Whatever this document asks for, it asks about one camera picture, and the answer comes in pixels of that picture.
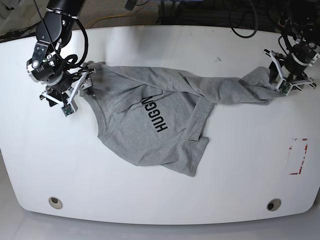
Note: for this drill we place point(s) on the black tripod rod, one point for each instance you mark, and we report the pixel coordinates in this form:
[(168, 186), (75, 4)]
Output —
[(26, 32)]

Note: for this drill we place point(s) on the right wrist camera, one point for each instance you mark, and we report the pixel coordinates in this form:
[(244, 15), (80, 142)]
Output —
[(69, 108)]

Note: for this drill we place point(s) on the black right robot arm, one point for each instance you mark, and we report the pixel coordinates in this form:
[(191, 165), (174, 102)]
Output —
[(53, 33)]

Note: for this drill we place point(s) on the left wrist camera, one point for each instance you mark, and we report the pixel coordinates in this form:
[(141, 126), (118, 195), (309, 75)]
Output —
[(284, 87)]

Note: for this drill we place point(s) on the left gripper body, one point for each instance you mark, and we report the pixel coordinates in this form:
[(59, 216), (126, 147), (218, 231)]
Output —
[(291, 67)]

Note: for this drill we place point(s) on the right table cable grommet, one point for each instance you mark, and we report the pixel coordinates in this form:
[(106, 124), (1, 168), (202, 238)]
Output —
[(274, 205)]

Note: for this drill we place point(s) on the red tape rectangle marker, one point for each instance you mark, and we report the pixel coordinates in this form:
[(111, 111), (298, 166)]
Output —
[(296, 156)]

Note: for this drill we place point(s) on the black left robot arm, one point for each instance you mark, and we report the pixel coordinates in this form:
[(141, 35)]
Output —
[(300, 32)]

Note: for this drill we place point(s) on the left table cable grommet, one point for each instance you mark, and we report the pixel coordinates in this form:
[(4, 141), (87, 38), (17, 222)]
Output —
[(55, 203)]

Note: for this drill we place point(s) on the grey T-shirt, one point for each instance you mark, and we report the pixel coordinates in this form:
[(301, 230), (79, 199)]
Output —
[(154, 116)]

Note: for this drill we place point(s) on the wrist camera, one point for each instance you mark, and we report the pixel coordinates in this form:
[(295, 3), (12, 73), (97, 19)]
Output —
[(69, 108), (284, 87)]

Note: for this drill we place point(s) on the table cable grommet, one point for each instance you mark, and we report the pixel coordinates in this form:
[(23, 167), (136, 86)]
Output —
[(274, 205), (55, 203)]

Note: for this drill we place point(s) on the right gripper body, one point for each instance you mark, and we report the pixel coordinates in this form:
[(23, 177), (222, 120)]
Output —
[(67, 88)]

